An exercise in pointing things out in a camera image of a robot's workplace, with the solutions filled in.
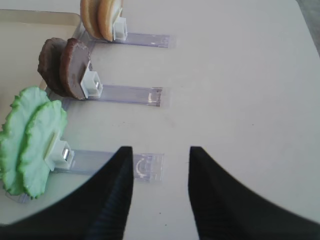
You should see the white bread pusher block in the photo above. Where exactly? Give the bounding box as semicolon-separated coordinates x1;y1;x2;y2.
112;8;128;41

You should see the cream rectangular tray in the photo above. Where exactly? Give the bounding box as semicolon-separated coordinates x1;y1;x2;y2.
0;9;82;91

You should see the white lettuce pusher block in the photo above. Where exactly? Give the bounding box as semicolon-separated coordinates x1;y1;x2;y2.
44;131;75;172

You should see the clear lettuce rail holder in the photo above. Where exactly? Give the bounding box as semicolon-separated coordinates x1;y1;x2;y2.
5;149;165;205

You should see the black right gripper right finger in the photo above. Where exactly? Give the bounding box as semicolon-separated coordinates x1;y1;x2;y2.
188;146;320;240

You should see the front tan bread slice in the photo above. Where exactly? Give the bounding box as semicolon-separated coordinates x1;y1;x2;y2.
97;0;123;42

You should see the brown meat patty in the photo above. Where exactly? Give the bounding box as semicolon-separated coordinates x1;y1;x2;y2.
37;37;68;97
59;38;91;100

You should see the rear tan bread slice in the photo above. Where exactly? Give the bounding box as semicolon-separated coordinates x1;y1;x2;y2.
80;0;103;39

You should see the clear bread rail holder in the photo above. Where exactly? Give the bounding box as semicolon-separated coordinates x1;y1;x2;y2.
112;32;177;49

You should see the green lettuce leaf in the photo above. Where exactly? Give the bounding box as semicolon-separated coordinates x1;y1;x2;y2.
18;100;68;198
0;86;49;195

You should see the front green lettuce leaf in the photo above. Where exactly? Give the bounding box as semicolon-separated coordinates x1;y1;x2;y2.
18;100;68;198

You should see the tan bread slice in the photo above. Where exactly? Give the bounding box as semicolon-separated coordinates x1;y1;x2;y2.
80;0;103;39
97;0;123;42

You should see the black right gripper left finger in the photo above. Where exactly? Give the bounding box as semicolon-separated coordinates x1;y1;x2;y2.
0;146;134;240

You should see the white patty pusher block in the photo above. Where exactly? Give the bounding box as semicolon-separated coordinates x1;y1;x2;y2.
80;61;103;99

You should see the rear green lettuce leaf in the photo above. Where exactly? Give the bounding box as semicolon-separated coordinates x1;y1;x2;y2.
0;86;49;195

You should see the front brown meat patty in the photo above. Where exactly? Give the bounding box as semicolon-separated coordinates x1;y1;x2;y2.
59;38;91;100

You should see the rear brown meat patty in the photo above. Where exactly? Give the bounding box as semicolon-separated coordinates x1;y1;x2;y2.
37;37;68;97

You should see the clear patty rail holder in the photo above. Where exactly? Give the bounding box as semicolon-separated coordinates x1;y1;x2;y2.
87;84;171;108

